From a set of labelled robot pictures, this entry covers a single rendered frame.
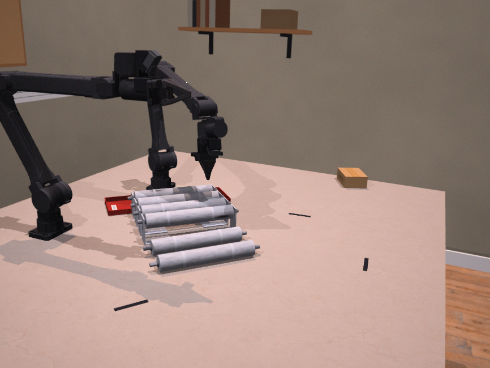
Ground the brown cardboard box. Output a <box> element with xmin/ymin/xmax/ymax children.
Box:
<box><xmin>337</xmin><ymin>168</ymin><xmax>368</xmax><ymax>189</ymax></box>

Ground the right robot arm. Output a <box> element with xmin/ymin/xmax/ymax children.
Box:
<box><xmin>0</xmin><ymin>50</ymin><xmax>164</xmax><ymax>241</ymax></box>

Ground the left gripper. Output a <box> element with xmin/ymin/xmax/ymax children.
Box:
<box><xmin>191</xmin><ymin>152</ymin><xmax>219</xmax><ymax>180</ymax></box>

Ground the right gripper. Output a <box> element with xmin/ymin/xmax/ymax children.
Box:
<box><xmin>134</xmin><ymin>78</ymin><xmax>191</xmax><ymax>106</ymax></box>

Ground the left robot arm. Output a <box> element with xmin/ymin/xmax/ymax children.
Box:
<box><xmin>146</xmin><ymin>61</ymin><xmax>227</xmax><ymax>190</ymax></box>

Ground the red scrap tray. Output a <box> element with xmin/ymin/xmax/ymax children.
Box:
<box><xmin>105</xmin><ymin>187</ymin><xmax>231</xmax><ymax>216</ymax></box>

